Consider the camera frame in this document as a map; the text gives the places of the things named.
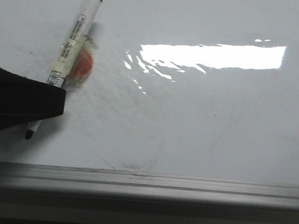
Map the white whiteboard marker pen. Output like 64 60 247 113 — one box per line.
24 0 103 147

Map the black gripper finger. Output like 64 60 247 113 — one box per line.
0 68 66 131

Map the white glossy whiteboard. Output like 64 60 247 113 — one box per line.
0 0 299 184

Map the orange magnet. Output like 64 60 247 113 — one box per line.
64 35 99 89

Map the aluminium whiteboard frame rail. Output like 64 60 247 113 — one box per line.
0 162 299 212

